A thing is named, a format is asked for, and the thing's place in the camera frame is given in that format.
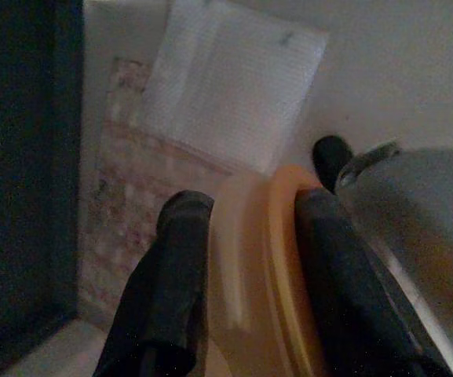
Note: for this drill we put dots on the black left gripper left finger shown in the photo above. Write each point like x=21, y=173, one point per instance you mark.
x=163, y=282

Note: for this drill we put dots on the floral patterned cloth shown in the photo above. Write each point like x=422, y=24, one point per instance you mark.
x=124, y=204

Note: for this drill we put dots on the dark flat panel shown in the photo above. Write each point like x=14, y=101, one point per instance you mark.
x=22, y=157

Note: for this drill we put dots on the silver round metal pot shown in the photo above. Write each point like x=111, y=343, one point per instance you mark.
x=414, y=220

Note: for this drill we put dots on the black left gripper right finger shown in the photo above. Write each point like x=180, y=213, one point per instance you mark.
x=348, y=282

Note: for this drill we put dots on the round container with orange lid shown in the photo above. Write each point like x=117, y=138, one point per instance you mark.
x=277, y=243

